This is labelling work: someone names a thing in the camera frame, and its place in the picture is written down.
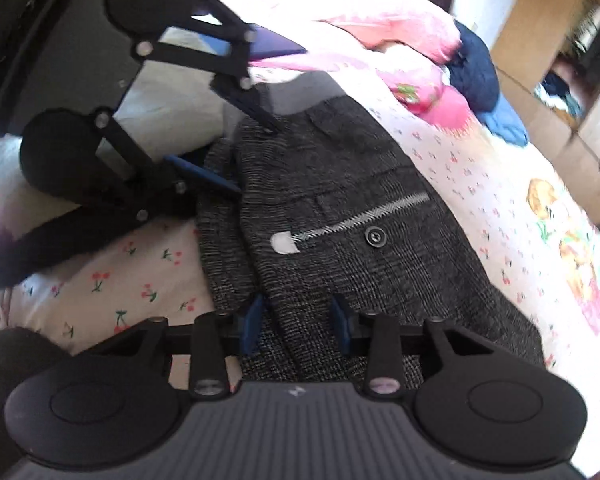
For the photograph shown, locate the pink quilt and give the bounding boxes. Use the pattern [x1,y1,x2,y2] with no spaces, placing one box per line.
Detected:
[215,0,473,128]

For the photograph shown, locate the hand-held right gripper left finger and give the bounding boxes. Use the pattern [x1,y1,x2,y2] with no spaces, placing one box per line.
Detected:
[99,294,268,402]

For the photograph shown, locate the pile of clothes in wardrobe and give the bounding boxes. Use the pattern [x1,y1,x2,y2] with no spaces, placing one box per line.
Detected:
[532,57,588,123]

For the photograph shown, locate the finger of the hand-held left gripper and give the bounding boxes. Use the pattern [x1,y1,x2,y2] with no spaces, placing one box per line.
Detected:
[92,107,242,226]
[134,0,286,136]

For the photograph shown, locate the dark grey tweed jacket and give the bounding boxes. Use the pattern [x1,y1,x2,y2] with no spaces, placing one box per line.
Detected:
[195,95,546,396]

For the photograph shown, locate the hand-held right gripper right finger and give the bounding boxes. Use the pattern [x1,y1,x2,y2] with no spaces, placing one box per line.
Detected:
[330,293,496,400]

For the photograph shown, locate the white cloth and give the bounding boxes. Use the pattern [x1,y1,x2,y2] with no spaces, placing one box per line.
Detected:
[0,10,246,271]

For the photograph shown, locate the cherry print bedsheet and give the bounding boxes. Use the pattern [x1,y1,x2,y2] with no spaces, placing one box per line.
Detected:
[0,60,600,401]

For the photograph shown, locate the hanging clothes in wardrobe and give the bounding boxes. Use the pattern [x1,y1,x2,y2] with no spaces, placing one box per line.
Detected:
[575,2,600,73]

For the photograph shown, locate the blue folded cloth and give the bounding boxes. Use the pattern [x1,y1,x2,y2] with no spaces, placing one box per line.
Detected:
[475,95,530,148]

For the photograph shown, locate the wooden wardrobe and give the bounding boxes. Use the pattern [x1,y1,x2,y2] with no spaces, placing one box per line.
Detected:
[490,0,600,211]

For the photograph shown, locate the navy quilted jacket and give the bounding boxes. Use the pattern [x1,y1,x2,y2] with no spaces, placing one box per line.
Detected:
[447,20,501,113]

